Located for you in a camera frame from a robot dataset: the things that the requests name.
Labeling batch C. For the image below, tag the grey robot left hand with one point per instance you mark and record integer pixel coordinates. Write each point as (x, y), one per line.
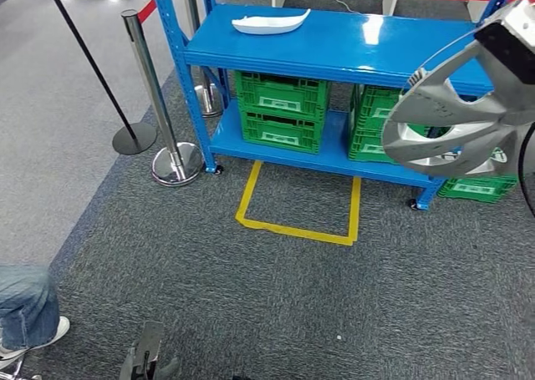
(167, 371)

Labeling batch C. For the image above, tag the silver wheel hubcap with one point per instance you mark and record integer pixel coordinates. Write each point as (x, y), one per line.
(439, 103)

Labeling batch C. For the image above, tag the white plastic trim part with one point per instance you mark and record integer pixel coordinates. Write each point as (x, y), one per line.
(267, 24)

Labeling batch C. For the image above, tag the blue metal shelf rack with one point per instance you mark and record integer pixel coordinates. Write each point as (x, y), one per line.
(313, 40)

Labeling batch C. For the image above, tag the person's shoe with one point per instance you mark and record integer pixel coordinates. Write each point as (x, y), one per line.
(58, 330)

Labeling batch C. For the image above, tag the person's leg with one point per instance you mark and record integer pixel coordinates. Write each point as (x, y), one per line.
(29, 305)

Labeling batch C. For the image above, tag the metal chair base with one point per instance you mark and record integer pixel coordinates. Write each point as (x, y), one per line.
(17, 372)

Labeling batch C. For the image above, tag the short red barrier belt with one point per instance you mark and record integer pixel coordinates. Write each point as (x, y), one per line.
(154, 4)

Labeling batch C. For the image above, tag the black stanchion post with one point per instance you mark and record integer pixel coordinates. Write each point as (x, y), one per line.
(134, 139)

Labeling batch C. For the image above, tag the chrome stanchion post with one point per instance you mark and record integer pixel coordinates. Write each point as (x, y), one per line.
(146, 67)
(208, 98)

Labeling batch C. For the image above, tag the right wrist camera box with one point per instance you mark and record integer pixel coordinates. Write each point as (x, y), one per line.
(510, 51)

